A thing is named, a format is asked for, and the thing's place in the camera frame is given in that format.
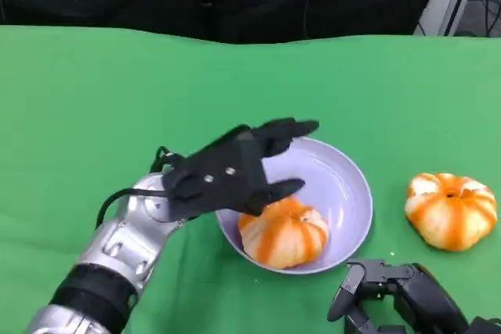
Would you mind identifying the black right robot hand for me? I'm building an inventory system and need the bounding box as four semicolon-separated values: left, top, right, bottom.
327;258;470;334

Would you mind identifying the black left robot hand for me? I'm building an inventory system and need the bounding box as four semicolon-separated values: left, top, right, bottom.
161;117;320;222

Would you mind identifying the orange white toy bread roll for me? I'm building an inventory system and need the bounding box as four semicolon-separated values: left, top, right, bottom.
405;172;498;252
237;197;330;270

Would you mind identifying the lilac plate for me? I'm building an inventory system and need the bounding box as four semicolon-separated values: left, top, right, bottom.
214;136;373;275

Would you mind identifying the green table cloth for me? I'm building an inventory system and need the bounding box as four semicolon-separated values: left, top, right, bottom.
0;24;501;334

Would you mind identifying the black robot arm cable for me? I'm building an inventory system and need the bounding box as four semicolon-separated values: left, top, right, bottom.
96;188;173;230
150;145;185;174

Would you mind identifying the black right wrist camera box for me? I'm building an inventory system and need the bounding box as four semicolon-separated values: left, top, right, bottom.
467;316;501;334

